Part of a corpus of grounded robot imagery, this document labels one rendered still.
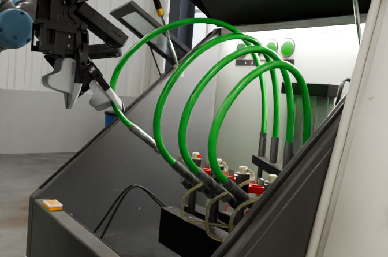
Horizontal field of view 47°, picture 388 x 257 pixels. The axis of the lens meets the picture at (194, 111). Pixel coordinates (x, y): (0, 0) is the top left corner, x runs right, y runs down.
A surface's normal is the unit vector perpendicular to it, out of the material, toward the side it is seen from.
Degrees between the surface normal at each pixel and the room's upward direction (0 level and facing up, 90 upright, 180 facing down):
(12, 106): 90
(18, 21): 90
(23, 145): 90
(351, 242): 76
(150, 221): 90
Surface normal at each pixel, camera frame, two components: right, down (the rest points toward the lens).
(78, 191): 0.57, 0.09
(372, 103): -0.78, -0.27
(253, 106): -0.82, -0.04
